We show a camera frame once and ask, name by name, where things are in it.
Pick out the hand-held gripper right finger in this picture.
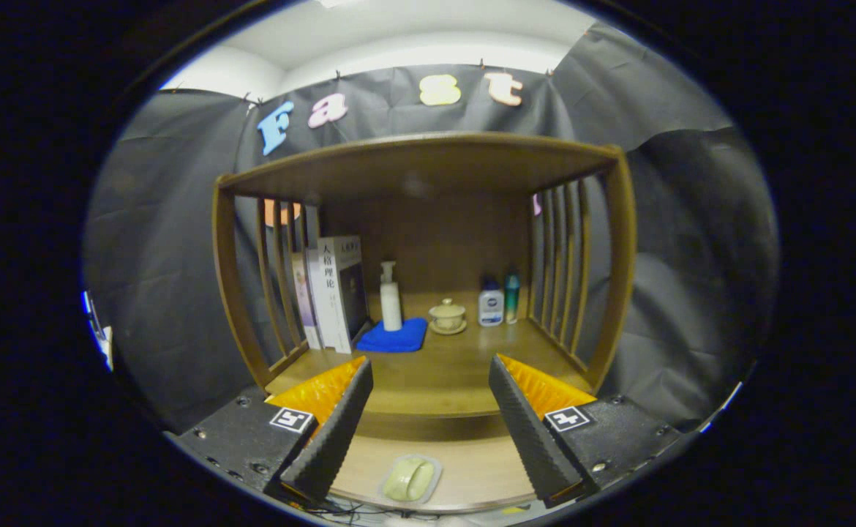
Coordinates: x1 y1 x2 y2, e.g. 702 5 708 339
488 354 692 509

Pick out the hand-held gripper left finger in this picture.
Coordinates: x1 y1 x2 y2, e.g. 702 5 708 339
165 356 375 506

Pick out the green soap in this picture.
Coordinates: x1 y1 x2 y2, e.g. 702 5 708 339
378 454 443 504

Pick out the wooden countertop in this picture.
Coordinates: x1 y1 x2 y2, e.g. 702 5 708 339
263 289 593 418

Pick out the wooden cabinet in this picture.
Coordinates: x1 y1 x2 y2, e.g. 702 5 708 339
212 132 637 515

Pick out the blue folded cloth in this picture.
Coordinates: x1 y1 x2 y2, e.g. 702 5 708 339
356 316 429 354

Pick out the white bottle with blue cap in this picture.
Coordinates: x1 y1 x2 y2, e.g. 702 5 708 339
478 277 505 327

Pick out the thin pale book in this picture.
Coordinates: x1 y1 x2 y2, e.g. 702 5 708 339
291 253 323 350

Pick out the white pump bottle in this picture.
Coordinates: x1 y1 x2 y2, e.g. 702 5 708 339
380 261 403 332

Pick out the thick white book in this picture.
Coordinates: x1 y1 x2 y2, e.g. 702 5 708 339
307 236 369 354

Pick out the beige lidded teacup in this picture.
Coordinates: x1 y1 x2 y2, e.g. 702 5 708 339
428 298 468 336

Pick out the black backdrop cloth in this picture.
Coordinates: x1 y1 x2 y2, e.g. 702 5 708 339
84 26 780 433

